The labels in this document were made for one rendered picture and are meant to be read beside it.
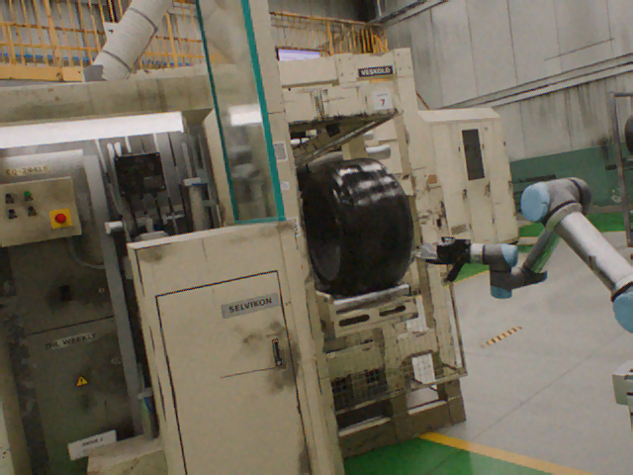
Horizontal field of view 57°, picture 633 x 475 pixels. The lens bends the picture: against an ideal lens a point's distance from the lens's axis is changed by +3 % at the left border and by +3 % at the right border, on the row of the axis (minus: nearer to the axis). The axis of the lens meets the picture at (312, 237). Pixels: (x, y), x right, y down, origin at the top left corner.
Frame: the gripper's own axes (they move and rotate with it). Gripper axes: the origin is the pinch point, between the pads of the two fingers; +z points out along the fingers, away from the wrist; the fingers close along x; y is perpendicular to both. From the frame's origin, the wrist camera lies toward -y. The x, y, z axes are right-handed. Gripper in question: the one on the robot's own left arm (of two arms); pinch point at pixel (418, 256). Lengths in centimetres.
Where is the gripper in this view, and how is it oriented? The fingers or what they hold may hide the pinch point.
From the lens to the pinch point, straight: 221.7
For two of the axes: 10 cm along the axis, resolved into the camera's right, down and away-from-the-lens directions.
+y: -2.1, -8.8, -4.2
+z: -8.8, -0.2, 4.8
